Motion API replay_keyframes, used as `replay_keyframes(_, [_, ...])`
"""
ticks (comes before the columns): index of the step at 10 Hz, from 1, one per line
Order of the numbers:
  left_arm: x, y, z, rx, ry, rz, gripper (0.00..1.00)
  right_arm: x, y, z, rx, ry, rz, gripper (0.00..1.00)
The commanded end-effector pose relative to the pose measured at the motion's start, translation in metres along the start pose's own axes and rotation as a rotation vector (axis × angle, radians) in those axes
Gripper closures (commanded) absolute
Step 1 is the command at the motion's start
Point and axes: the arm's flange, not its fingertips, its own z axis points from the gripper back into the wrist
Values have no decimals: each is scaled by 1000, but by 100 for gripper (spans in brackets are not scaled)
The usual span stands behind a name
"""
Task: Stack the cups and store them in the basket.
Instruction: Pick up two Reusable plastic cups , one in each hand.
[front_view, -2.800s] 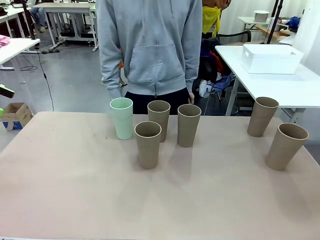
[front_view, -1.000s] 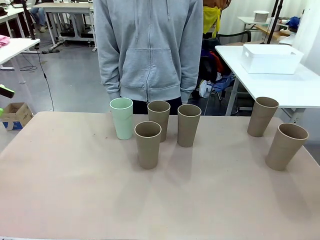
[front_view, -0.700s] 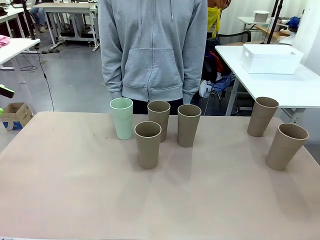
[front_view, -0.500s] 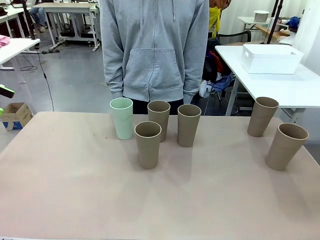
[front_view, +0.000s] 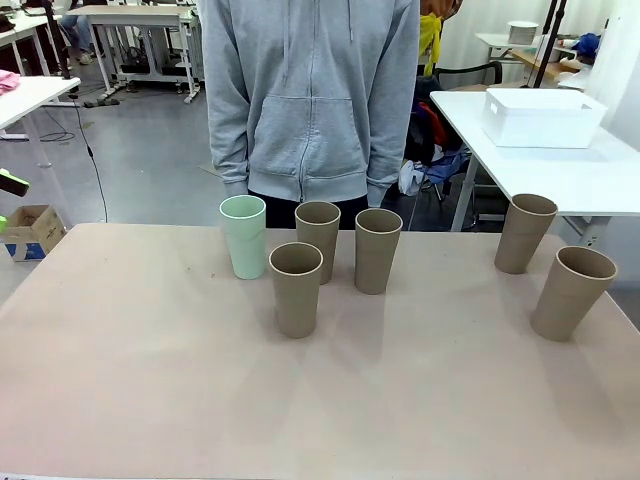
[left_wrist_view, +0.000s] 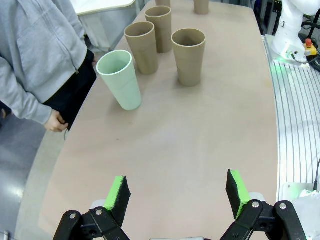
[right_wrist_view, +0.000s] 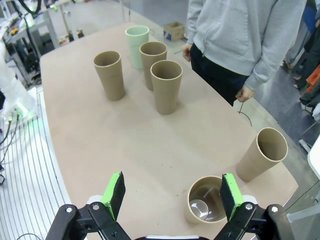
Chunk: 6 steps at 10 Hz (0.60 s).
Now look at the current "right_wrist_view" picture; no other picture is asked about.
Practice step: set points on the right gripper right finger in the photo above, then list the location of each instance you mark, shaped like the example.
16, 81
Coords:
227, 197

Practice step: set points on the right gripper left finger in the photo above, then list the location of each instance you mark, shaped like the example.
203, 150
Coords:
117, 192

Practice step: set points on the brown plastic cup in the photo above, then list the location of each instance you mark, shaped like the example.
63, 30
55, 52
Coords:
166, 97
250, 165
200, 200
147, 67
112, 82

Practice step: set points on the mint green plastic cup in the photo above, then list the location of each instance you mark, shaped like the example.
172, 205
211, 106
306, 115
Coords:
136, 50

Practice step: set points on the person's right forearm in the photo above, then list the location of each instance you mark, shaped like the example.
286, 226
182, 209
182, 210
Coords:
192, 32

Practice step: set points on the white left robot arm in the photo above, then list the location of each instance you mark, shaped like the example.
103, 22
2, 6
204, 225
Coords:
12, 87

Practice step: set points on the person's left forearm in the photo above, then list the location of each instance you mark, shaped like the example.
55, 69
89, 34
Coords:
265, 70

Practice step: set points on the person's left hand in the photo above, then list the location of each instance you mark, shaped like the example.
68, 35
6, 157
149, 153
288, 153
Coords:
246, 94

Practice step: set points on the person's right hand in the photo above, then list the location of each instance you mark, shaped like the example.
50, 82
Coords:
187, 52

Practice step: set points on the white side table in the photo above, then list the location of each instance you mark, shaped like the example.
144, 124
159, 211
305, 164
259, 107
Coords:
315, 160

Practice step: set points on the person in grey hoodie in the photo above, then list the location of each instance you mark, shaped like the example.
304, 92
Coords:
225, 30

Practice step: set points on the cardboard box with blue print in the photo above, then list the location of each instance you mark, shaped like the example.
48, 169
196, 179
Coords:
175, 31

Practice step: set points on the grey metal workbench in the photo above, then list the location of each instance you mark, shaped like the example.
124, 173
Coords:
45, 25

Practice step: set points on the slotted aluminium base plate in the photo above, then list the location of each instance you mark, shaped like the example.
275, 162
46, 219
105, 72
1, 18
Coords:
25, 200

